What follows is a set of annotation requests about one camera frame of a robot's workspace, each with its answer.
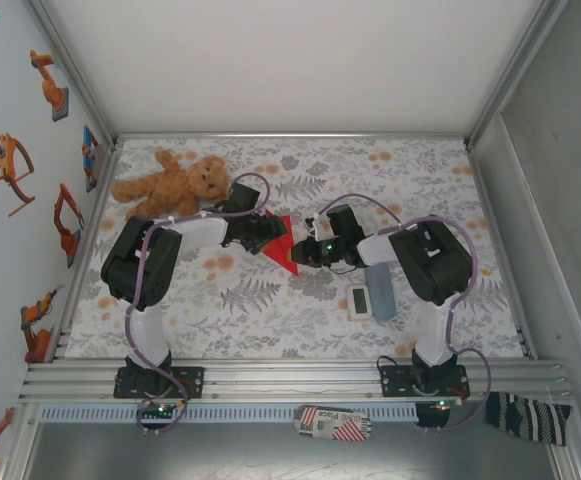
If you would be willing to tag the brown teddy bear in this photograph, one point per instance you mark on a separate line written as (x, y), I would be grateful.
(170, 185)

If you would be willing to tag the orange claw gripper wall sticker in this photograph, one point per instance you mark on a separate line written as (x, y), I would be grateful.
(0, 165)

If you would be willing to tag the aluminium frame post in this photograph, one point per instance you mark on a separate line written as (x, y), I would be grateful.
(516, 70)
(76, 70)

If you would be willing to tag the floral patterned tablecloth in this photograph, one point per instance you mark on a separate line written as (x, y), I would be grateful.
(270, 325)

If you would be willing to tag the blue orange machine wall sticker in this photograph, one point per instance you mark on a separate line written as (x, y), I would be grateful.
(89, 145)

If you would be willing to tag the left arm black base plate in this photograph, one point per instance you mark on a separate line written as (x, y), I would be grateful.
(195, 382)

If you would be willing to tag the white digital timer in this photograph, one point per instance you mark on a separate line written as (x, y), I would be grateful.
(359, 301)

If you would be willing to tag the wide aluminium mounting beam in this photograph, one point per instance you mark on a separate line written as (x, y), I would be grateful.
(290, 380)

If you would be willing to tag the red striped printed packet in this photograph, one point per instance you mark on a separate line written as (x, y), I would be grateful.
(330, 422)

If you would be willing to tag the thin aluminium crossbar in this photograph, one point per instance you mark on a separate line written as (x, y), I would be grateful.
(290, 135)

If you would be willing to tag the aluminium side rail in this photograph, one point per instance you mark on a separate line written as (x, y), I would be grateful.
(486, 200)
(87, 250)

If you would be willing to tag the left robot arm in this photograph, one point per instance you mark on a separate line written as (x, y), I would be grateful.
(140, 265)

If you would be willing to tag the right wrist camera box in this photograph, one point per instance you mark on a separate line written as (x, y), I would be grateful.
(320, 227)

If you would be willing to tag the black white striped sock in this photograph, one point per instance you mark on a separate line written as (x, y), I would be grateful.
(525, 417)

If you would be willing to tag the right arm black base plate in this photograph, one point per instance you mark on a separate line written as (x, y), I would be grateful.
(395, 385)

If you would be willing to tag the small green LED circuit board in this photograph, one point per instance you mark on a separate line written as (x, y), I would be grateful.
(160, 410)
(442, 404)

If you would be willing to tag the red square paper sheet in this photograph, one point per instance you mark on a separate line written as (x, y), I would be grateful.
(282, 252)

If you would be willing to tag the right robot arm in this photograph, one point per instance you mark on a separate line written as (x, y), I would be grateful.
(430, 265)

